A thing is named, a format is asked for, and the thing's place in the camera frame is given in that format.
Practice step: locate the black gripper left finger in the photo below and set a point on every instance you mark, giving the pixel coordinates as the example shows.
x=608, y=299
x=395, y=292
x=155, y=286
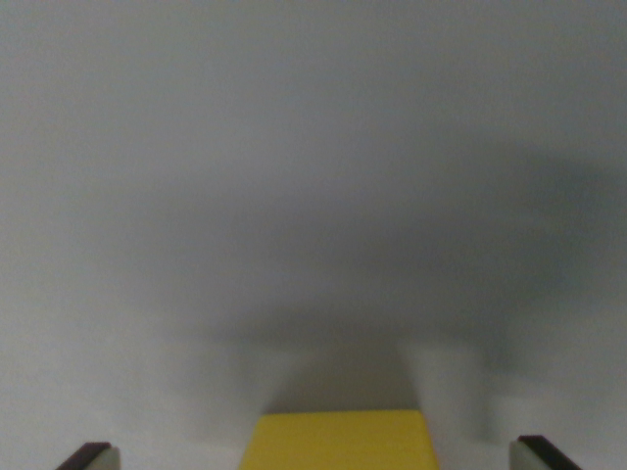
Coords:
x=93, y=457

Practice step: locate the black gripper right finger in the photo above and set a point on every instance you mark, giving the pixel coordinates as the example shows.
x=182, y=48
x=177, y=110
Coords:
x=536, y=455

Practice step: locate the yellow cube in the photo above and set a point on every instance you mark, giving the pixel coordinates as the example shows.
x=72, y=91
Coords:
x=338, y=443

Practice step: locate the grey plastic bin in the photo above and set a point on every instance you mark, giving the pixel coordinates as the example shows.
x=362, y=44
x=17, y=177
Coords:
x=313, y=171

